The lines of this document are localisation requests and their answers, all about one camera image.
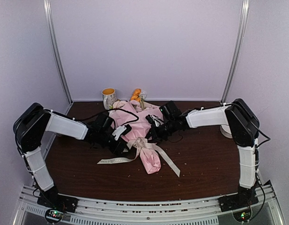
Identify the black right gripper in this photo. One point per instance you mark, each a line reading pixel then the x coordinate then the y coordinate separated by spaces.
pixel 156 136

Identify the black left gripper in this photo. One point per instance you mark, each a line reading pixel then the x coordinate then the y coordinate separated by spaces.
pixel 117 149

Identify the beige printed ribbon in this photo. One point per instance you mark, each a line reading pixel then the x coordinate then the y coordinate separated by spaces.
pixel 149 154

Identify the white fake flower stem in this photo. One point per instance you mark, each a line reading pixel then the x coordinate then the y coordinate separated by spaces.
pixel 143 95

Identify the orange fake flower stem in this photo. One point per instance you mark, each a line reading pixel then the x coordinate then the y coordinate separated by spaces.
pixel 136 95

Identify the white patterned mug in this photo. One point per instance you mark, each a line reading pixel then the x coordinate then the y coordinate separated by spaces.
pixel 109 97

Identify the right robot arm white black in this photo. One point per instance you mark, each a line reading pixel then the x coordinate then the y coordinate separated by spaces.
pixel 236 121

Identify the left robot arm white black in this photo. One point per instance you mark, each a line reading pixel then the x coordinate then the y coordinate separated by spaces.
pixel 37 122

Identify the white scalloped dish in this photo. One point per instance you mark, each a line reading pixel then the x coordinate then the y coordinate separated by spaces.
pixel 225 130

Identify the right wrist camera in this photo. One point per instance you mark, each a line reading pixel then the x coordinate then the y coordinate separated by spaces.
pixel 154 120

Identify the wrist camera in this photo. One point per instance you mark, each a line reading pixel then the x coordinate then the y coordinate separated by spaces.
pixel 154 120
pixel 121 130

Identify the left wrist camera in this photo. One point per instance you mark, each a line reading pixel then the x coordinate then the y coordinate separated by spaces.
pixel 121 130

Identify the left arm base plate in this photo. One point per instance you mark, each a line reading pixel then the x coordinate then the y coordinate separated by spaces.
pixel 63 203

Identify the aluminium front rail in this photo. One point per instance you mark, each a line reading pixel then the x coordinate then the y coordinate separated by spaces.
pixel 204 211

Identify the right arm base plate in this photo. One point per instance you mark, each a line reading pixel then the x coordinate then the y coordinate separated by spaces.
pixel 236 201

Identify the left aluminium frame post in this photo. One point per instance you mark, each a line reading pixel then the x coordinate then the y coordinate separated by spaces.
pixel 56 53

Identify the aluminium frame post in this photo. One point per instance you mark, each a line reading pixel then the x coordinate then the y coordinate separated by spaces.
pixel 56 53
pixel 237 50

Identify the right aluminium frame post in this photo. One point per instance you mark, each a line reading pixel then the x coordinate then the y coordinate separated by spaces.
pixel 237 50

